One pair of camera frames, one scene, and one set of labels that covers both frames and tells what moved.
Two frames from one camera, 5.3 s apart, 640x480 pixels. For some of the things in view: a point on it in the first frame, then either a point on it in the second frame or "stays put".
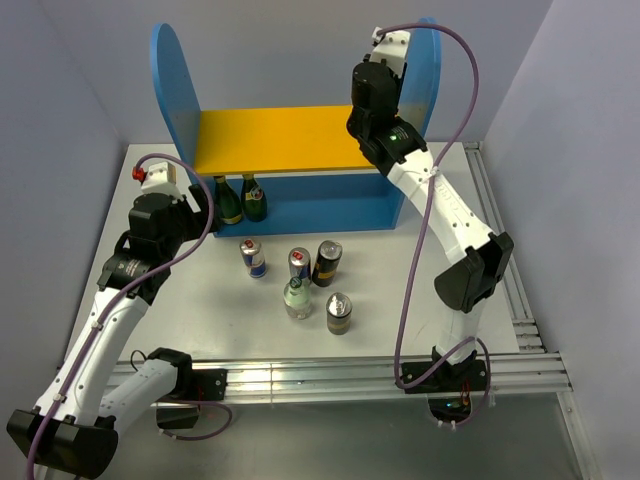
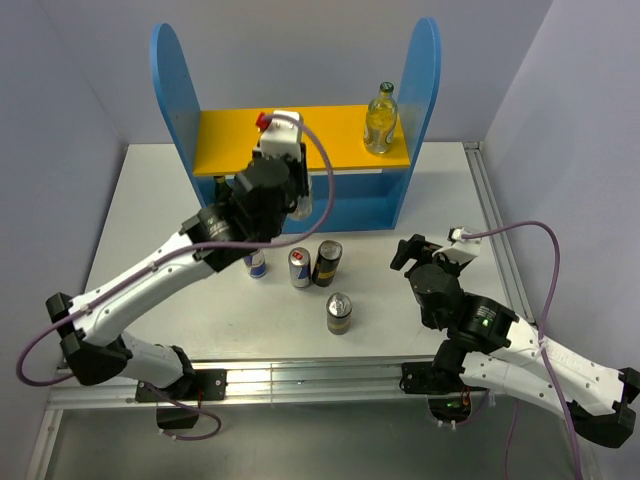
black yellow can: x=327 y=263 stays put
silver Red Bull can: x=299 y=261 stays put
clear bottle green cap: x=297 y=298 to x=303 y=207
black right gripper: x=400 y=86 to x=412 y=248
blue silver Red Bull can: x=252 y=254 stays put
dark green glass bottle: x=228 y=204 stays put
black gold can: x=338 y=313 stays put
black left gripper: x=198 y=220 to x=298 y=168
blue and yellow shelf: x=313 y=174 stays put
